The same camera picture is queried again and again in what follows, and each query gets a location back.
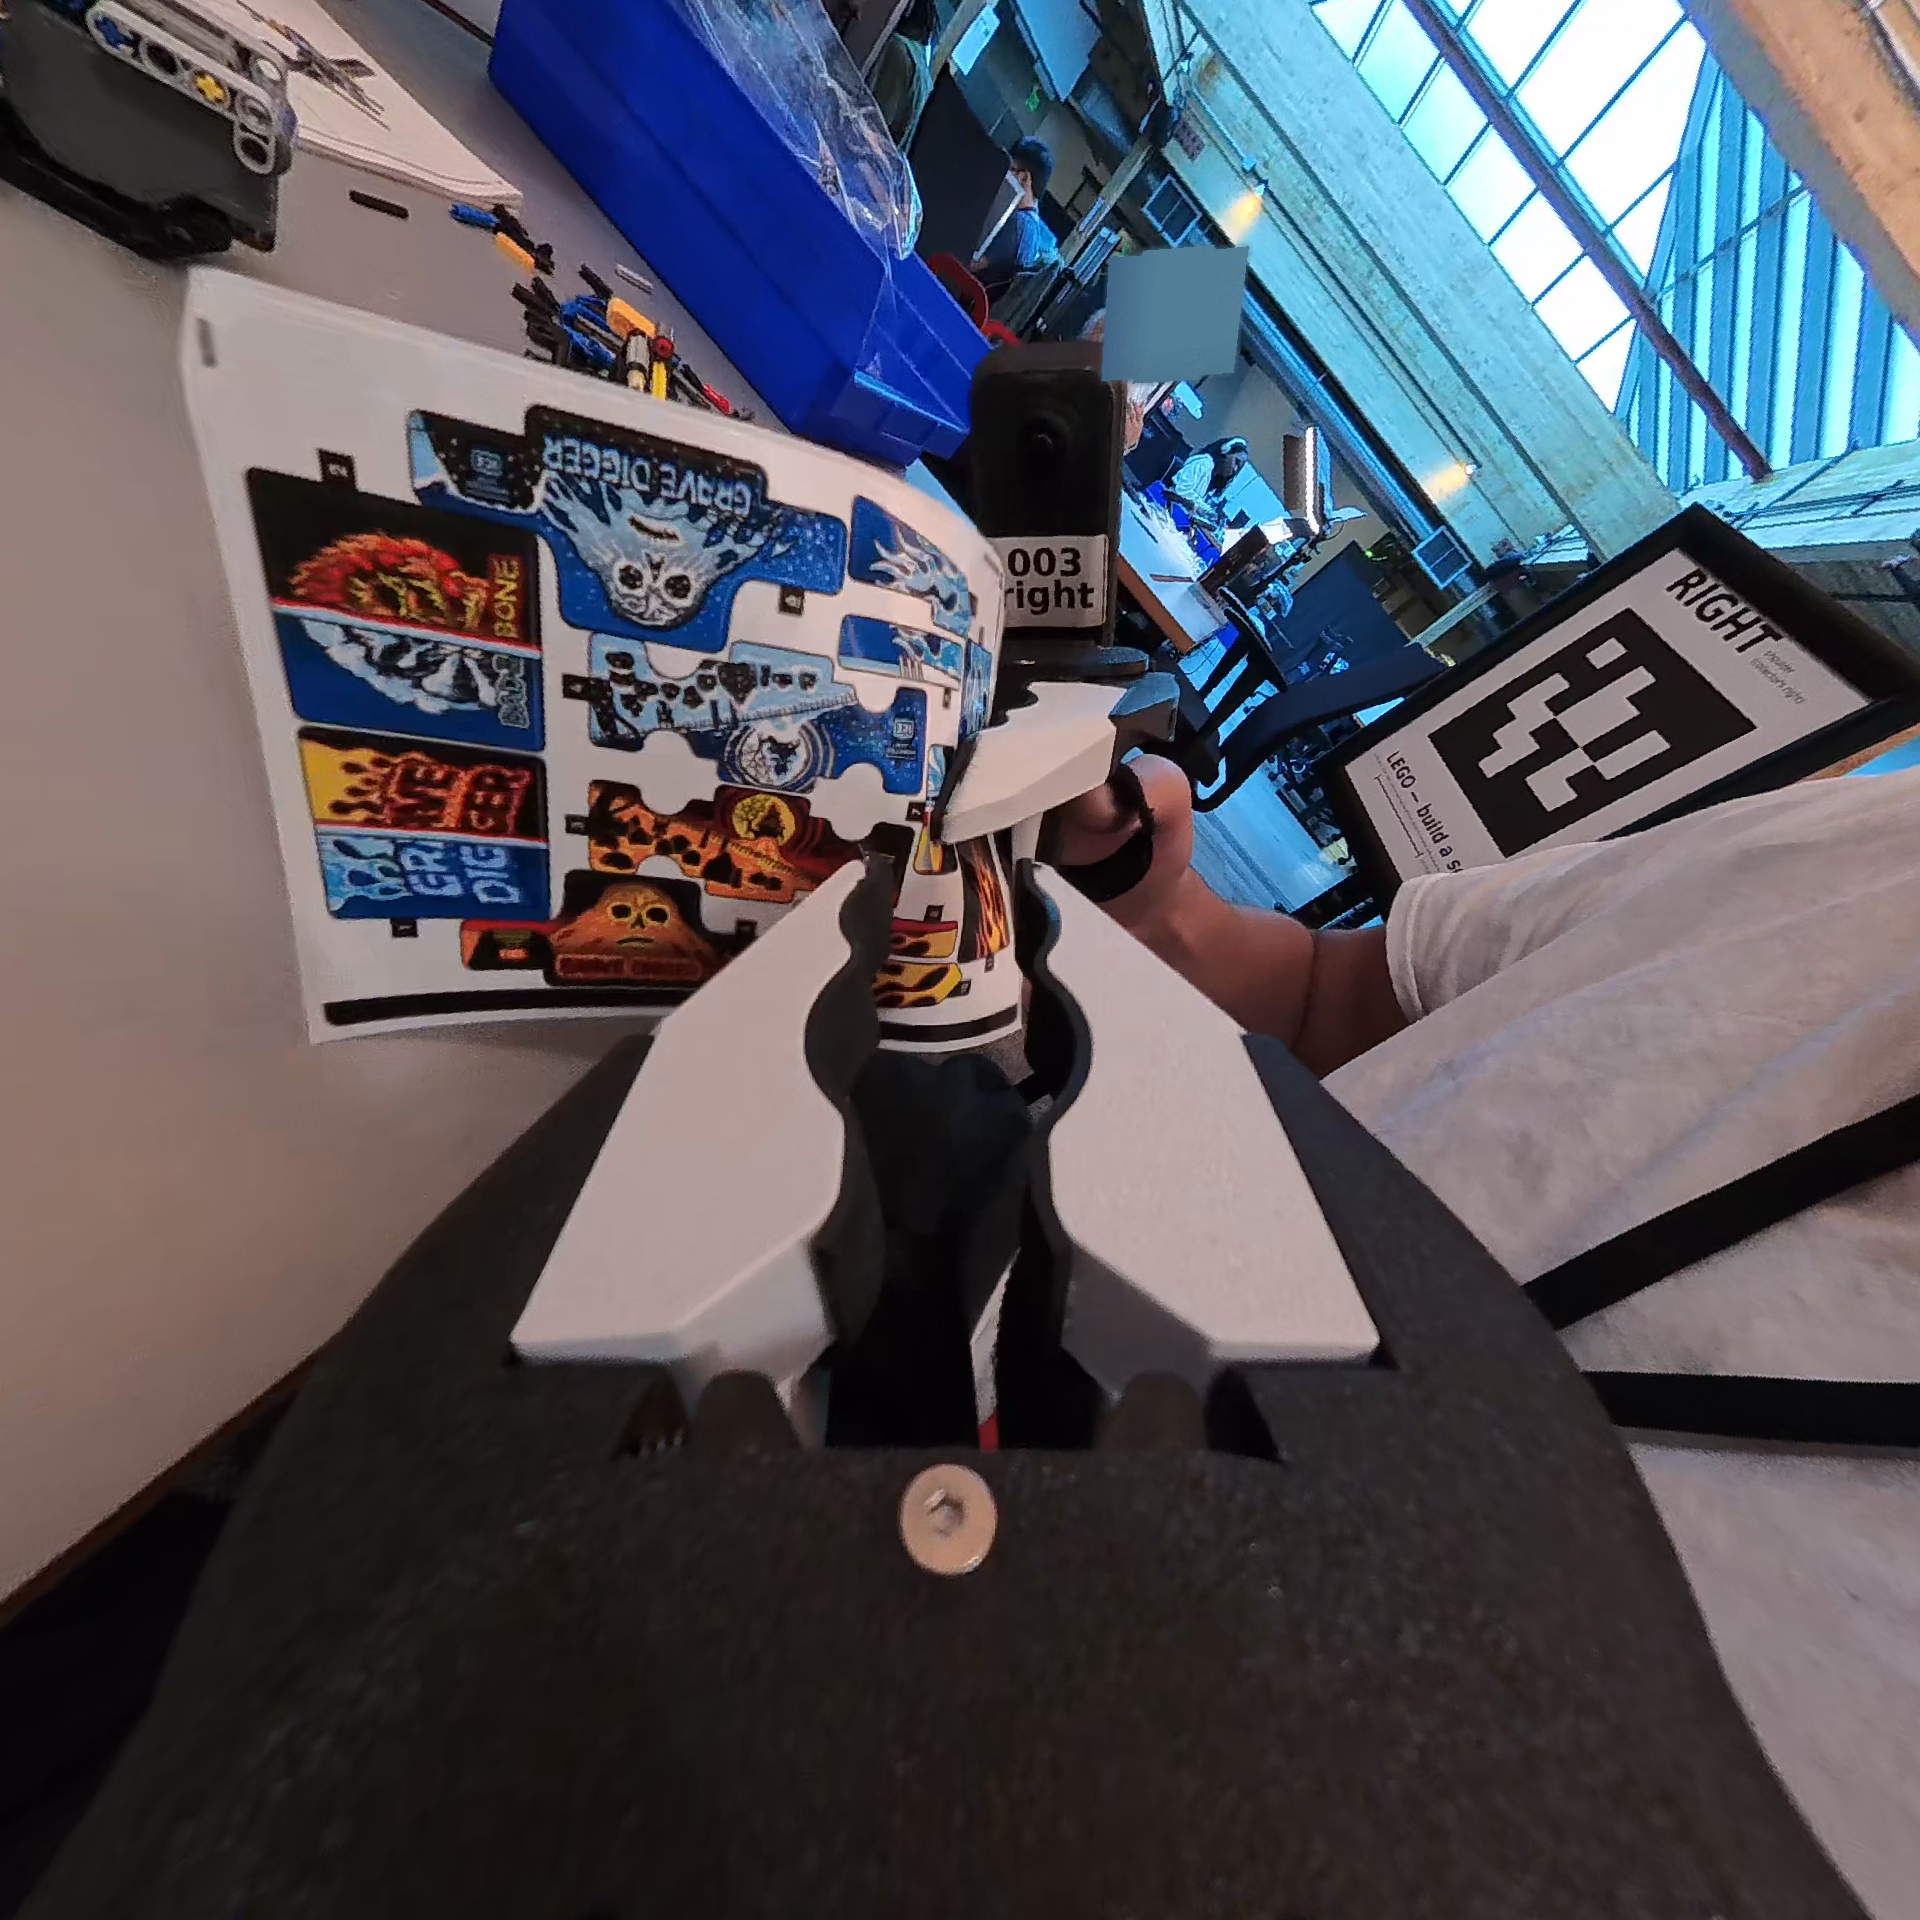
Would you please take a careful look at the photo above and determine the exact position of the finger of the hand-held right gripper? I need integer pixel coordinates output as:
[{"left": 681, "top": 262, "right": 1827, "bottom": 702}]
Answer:
[{"left": 929, "top": 682, "right": 1121, "bottom": 849}]

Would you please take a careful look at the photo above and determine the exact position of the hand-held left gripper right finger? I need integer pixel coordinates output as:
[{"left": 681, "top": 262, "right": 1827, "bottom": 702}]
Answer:
[{"left": 1007, "top": 860, "right": 1387, "bottom": 1444}]

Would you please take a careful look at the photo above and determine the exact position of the colourful lego sticker sheet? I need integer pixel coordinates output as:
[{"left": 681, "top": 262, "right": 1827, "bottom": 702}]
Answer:
[{"left": 179, "top": 267, "right": 1052, "bottom": 1052}]

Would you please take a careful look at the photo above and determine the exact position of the blue plastic bin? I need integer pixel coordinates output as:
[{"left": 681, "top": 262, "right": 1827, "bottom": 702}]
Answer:
[{"left": 492, "top": 0, "right": 995, "bottom": 471}]

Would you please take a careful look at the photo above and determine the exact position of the black office chair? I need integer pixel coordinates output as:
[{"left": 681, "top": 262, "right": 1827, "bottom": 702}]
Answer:
[{"left": 1186, "top": 550, "right": 1441, "bottom": 810}]

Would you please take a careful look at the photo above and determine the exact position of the person's right hand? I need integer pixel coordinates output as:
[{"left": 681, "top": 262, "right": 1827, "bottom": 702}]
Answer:
[{"left": 1039, "top": 751, "right": 1326, "bottom": 1024}]

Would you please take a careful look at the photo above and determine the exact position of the person's white shirt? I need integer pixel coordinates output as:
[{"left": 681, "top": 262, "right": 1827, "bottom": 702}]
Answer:
[{"left": 1318, "top": 774, "right": 1920, "bottom": 1920}]

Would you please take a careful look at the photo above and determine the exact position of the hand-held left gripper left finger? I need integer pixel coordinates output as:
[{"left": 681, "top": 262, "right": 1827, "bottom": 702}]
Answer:
[{"left": 506, "top": 860, "right": 901, "bottom": 1450}]

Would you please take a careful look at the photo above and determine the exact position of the person's right forearm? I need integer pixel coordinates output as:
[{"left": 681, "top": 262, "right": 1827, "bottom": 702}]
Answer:
[{"left": 1239, "top": 917, "right": 1417, "bottom": 1070}]

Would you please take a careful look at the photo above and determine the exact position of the black lego model chassis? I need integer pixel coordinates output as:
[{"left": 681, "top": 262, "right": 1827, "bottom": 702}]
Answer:
[{"left": 0, "top": 0, "right": 294, "bottom": 257}]

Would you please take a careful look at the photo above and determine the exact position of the black framed marker sign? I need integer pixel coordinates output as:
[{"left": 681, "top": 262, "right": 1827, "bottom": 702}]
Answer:
[{"left": 1318, "top": 505, "right": 1920, "bottom": 917}]

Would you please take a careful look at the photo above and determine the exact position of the clear plastic bag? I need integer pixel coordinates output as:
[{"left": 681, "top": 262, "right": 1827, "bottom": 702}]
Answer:
[{"left": 657, "top": 0, "right": 925, "bottom": 257}]

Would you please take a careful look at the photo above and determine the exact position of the white instruction booklet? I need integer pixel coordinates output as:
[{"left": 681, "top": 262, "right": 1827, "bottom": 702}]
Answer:
[{"left": 226, "top": 0, "right": 526, "bottom": 207}]

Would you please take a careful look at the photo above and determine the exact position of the pile of small lego pieces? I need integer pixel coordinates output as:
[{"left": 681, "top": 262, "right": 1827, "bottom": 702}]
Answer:
[{"left": 453, "top": 192, "right": 752, "bottom": 420}]

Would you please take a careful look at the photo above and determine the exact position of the black harness strap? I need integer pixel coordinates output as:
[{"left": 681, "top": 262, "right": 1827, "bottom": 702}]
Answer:
[
  {"left": 1579, "top": 1371, "right": 1920, "bottom": 1453},
  {"left": 1526, "top": 1127, "right": 1920, "bottom": 1338}
]

